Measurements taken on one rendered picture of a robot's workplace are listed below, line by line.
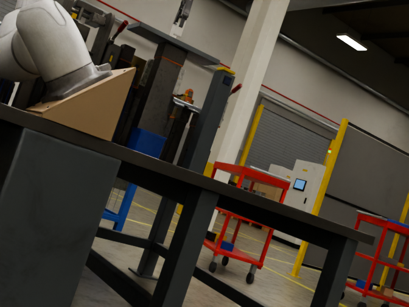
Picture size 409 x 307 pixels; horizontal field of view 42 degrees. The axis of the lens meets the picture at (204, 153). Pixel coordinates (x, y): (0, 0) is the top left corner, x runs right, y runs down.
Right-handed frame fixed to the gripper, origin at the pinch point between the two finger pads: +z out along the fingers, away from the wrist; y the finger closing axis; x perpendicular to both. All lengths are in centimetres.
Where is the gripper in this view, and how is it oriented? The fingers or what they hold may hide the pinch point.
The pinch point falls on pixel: (175, 34)
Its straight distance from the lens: 219.7
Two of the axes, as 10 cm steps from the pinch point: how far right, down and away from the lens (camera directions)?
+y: -2.6, -0.3, 9.6
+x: -9.1, -3.3, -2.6
